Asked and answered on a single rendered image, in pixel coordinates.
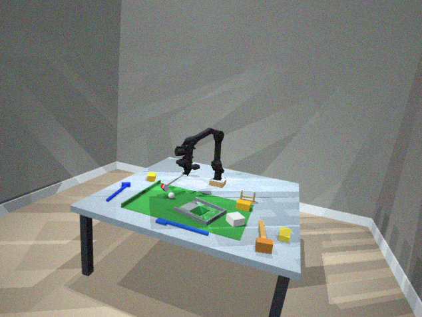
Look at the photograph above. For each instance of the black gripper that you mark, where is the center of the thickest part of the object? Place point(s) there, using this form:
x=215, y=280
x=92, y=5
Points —
x=190, y=166

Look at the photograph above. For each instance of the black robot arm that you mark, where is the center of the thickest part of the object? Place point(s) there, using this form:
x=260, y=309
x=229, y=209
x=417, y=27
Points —
x=188, y=146

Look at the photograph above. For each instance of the white cube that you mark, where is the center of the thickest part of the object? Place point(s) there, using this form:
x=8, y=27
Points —
x=235, y=219

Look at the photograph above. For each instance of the green flat mat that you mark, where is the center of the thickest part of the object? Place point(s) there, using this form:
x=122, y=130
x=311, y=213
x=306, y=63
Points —
x=156, y=203

